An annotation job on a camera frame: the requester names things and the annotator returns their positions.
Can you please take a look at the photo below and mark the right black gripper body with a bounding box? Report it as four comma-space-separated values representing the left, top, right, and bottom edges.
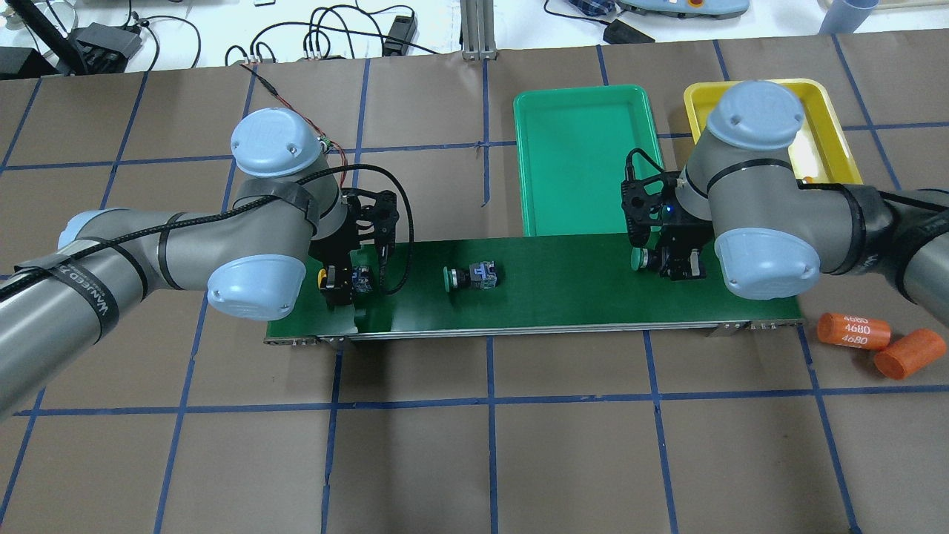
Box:
621, 172, 714, 281

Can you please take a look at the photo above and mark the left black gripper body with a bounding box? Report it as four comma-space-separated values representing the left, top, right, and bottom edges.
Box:
308, 189, 400, 306

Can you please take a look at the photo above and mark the green push button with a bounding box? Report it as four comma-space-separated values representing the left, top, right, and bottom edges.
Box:
442, 260, 499, 293
630, 247, 661, 271

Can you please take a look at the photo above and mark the orange cylinder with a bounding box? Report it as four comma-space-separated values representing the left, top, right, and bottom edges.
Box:
873, 329, 947, 380
816, 312, 892, 351

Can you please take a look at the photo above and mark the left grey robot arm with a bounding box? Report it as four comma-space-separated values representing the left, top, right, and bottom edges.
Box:
1, 108, 406, 418

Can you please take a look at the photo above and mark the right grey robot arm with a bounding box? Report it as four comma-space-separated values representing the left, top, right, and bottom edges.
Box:
620, 80, 948, 323

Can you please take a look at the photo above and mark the green plastic tray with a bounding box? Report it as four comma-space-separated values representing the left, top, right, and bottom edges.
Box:
513, 85, 664, 237

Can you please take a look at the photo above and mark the green conveyor belt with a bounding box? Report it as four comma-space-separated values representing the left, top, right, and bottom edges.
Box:
264, 234, 804, 346

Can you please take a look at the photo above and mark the yellow plastic tray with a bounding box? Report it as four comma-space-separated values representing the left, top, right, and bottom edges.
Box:
684, 78, 864, 185

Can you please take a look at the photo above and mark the black power adapter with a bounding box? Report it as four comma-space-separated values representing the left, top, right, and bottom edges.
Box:
382, 15, 417, 57

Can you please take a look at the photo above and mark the red black power cable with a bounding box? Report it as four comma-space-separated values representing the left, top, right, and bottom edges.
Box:
240, 62, 349, 186

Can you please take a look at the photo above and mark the aluminium frame post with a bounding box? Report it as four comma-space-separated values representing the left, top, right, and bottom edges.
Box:
460, 0, 498, 62

